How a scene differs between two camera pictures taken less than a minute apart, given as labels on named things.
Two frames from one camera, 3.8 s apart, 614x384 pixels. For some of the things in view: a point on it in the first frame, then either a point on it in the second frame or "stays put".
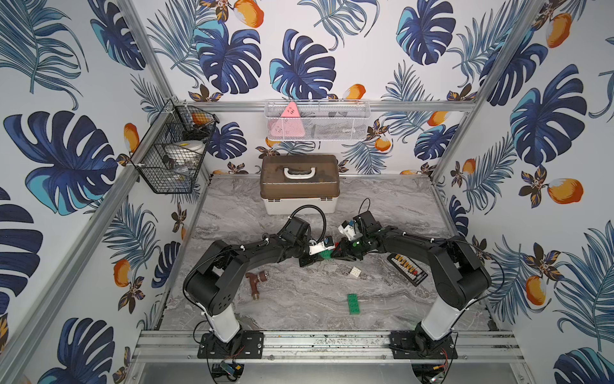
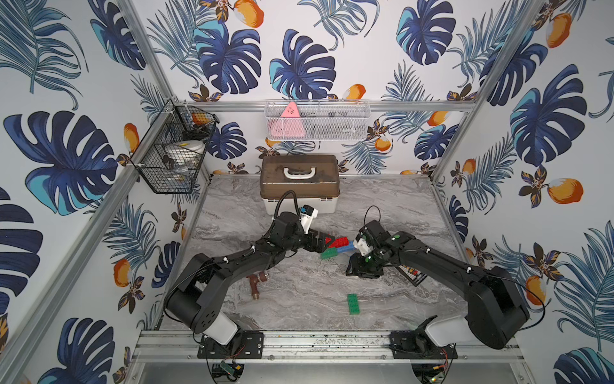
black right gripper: x=343 y=250 to x=355 y=267
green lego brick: x=354 y=304 stays put
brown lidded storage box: x=290 y=181 stays put
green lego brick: x=327 y=254 stays put
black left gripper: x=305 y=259 to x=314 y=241
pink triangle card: x=289 y=125 stays put
